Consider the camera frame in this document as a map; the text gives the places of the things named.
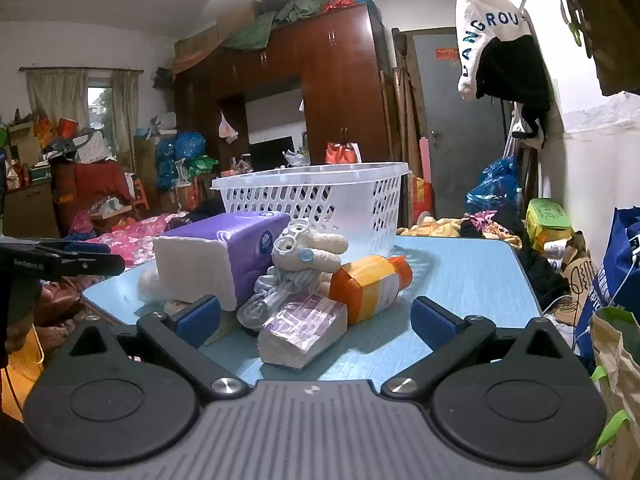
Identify black hanging garment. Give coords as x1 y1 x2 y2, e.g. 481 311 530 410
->
475 35 552 148

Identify wooden planks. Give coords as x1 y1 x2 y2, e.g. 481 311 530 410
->
391 27 426 201

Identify yellow blanket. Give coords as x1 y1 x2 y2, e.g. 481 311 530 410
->
397 216 466 239

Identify window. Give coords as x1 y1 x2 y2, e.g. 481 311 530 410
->
87 77 114 127

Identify orange cloth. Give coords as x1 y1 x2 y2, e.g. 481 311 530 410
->
6 324 57 423

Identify red and blue bag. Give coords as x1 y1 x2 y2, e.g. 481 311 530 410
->
324 0 379 14

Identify blue plastic bags pile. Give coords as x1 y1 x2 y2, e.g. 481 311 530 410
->
155 131 207 191

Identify green cloth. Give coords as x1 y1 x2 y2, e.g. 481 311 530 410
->
220 0 333 52

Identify small striped tissue pack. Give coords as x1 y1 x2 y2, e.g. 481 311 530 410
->
257 294 348 371

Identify grey door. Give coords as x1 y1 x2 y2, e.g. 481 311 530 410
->
412 32 511 221

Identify white cable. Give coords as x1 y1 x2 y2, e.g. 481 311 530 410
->
542 252 640 351

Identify brown wooden wardrobe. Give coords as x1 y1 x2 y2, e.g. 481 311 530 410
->
172 2 396 201

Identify pink board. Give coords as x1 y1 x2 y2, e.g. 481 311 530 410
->
418 135 432 182

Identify orange and white bag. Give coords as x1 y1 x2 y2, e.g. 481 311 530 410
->
325 141 362 165

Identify green and yellow box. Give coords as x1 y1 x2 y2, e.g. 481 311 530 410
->
525 198 574 252

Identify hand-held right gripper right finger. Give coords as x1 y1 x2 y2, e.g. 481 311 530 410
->
381 296 583 398

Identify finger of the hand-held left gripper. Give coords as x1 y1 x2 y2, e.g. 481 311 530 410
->
0 245 126 281
30 241 112 257

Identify olive hanging clothes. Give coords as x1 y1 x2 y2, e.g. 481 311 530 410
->
550 0 640 97

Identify red cloth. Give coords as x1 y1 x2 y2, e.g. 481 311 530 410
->
52 160 135 231

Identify brown paper bag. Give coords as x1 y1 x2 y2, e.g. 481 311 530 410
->
559 231 603 313

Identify orange bottle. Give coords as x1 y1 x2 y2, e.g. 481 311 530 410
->
329 255 414 326

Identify white grey baby shoes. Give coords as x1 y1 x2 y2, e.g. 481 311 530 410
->
237 217 349 332

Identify white hooded sweatshirt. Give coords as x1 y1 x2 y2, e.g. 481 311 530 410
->
455 0 533 101

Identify clear plastic storage box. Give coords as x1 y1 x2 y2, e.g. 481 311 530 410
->
210 161 413 263

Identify blue tote bag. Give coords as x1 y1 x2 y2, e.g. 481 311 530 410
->
575 205 640 358

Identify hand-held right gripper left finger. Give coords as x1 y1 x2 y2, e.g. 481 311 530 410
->
47 295 251 401

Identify clear plastic bag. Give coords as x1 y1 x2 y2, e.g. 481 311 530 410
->
137 266 166 304

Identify white plastic bag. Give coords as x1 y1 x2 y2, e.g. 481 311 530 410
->
217 112 240 144

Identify beige curtain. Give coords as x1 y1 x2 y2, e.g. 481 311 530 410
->
25 69 91 131
111 70 140 173

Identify blue plastic bag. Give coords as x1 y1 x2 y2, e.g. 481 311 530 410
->
467 156 521 206

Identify paper bag with green handles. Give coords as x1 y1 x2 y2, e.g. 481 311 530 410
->
589 306 640 480

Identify purple tissue pack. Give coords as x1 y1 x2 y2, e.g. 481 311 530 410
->
152 211 292 311

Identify black monitor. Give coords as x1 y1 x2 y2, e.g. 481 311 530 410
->
249 136 295 171

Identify pink floral blanket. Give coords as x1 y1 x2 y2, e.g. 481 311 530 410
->
82 211 193 267

